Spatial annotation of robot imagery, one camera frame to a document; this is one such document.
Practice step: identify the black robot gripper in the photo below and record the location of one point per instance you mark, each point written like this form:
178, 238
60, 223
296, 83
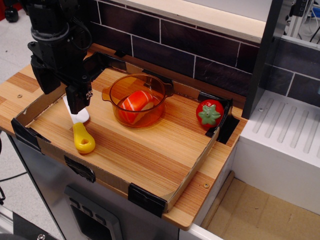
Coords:
58, 57

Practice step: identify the orange salmon sushi toy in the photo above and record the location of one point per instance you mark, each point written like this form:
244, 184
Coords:
134, 107

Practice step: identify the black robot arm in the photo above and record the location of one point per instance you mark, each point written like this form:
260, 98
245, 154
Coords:
50, 16

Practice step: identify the orange transparent plastic pot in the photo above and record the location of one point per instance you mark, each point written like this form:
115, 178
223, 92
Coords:
125, 86

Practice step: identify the cardboard fence with black tape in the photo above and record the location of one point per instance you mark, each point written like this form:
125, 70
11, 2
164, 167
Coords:
170, 159

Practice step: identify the grey toy oven panel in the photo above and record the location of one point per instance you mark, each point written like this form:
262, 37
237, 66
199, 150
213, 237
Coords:
95, 222

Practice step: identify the red toy tomato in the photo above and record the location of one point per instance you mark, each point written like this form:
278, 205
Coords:
210, 113

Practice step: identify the white sink drainboard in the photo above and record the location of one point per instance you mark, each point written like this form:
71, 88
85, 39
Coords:
278, 150

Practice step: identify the yellow handled toy knife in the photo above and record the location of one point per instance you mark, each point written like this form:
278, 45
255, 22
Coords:
83, 141

